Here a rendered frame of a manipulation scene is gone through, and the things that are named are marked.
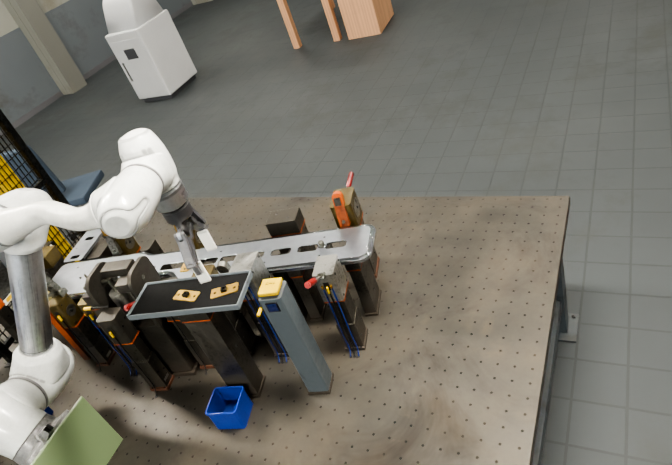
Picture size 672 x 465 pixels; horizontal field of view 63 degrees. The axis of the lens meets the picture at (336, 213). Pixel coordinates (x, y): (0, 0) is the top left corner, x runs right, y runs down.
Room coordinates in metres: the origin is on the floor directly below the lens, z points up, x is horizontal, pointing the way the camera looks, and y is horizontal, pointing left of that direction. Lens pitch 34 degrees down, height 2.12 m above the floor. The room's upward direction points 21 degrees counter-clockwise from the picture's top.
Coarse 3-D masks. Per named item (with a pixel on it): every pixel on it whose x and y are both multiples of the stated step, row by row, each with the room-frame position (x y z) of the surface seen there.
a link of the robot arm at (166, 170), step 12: (132, 132) 1.25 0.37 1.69; (144, 132) 1.24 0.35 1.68; (120, 144) 1.23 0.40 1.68; (132, 144) 1.21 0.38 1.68; (144, 144) 1.22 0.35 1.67; (156, 144) 1.23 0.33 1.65; (120, 156) 1.23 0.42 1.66; (132, 156) 1.21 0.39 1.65; (144, 156) 1.20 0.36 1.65; (156, 156) 1.21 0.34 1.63; (168, 156) 1.25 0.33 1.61; (156, 168) 1.18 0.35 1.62; (168, 168) 1.22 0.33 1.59; (168, 180) 1.20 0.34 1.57
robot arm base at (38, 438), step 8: (48, 416) 1.28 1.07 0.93; (64, 416) 1.26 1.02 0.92; (40, 424) 1.24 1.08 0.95; (48, 424) 1.21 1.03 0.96; (56, 424) 1.24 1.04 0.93; (32, 432) 1.22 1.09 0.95; (40, 432) 1.20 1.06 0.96; (48, 432) 1.22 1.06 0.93; (32, 440) 1.20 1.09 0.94; (40, 440) 1.19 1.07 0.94; (24, 448) 1.18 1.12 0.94; (32, 448) 1.18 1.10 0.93; (40, 448) 1.17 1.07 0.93; (16, 456) 1.18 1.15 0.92; (24, 456) 1.17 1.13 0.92; (32, 456) 1.14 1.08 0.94; (24, 464) 1.16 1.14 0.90
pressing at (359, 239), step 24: (264, 240) 1.66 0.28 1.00; (288, 240) 1.60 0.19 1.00; (312, 240) 1.55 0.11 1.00; (336, 240) 1.50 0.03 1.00; (360, 240) 1.45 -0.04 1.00; (72, 264) 2.01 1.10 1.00; (168, 264) 1.75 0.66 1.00; (216, 264) 1.63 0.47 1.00; (288, 264) 1.47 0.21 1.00; (312, 264) 1.42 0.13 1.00; (72, 288) 1.83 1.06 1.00
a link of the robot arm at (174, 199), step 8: (168, 192) 1.21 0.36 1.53; (176, 192) 1.22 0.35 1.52; (184, 192) 1.25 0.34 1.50; (160, 200) 1.21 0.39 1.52; (168, 200) 1.21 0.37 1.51; (176, 200) 1.22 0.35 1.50; (184, 200) 1.23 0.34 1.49; (160, 208) 1.22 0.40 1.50; (168, 208) 1.21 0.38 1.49; (176, 208) 1.21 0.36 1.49
